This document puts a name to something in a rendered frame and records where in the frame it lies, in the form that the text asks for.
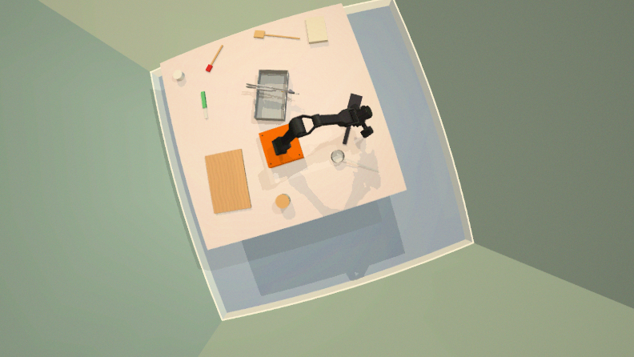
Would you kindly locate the grey roasting tin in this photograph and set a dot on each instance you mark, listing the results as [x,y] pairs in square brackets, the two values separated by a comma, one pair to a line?
[271,105]

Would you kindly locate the orange spatula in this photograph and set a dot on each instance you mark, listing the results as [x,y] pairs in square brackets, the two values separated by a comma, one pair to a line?
[261,33]

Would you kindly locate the grey tongs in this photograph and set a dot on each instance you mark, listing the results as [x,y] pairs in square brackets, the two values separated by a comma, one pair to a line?
[251,86]

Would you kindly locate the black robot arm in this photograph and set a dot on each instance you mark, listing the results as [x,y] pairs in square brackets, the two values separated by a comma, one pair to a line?
[297,129]

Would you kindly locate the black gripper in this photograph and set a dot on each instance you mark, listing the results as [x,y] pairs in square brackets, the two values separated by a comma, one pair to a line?
[367,130]

